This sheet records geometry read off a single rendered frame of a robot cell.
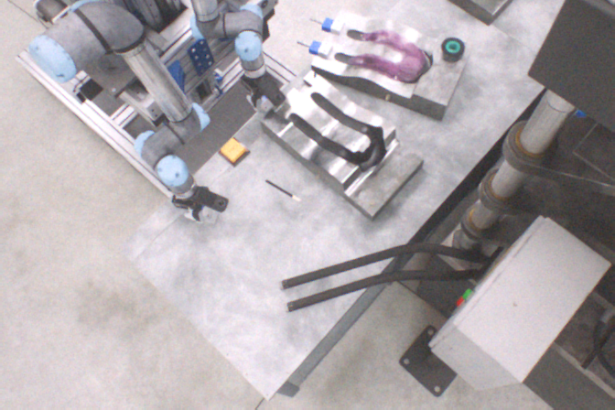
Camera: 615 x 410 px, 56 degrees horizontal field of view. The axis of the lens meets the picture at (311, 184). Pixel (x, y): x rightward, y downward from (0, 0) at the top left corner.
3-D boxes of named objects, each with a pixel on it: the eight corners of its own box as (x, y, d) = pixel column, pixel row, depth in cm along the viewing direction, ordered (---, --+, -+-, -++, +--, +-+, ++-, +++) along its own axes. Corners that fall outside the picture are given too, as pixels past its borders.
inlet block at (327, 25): (307, 28, 216) (307, 19, 211) (313, 18, 218) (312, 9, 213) (339, 39, 213) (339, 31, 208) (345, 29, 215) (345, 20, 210)
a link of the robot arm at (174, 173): (170, 146, 160) (189, 167, 157) (181, 163, 170) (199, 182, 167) (148, 165, 158) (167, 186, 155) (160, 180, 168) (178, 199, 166)
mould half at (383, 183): (264, 132, 204) (257, 113, 192) (313, 83, 210) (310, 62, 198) (372, 221, 190) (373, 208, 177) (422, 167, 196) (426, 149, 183)
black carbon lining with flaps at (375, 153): (285, 122, 198) (282, 108, 189) (317, 90, 201) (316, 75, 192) (362, 184, 187) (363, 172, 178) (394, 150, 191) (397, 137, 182)
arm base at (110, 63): (84, 58, 192) (71, 39, 183) (118, 27, 196) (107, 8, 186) (114, 82, 188) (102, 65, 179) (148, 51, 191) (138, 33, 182)
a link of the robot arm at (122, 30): (106, -26, 139) (199, 113, 176) (70, 2, 137) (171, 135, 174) (126, -13, 132) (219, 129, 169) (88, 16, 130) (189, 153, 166)
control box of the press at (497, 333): (391, 369, 248) (438, 312, 112) (436, 315, 255) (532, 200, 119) (431, 406, 242) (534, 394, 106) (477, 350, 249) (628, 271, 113)
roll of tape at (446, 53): (458, 40, 200) (459, 34, 197) (467, 59, 197) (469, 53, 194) (436, 46, 200) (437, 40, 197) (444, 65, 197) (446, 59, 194)
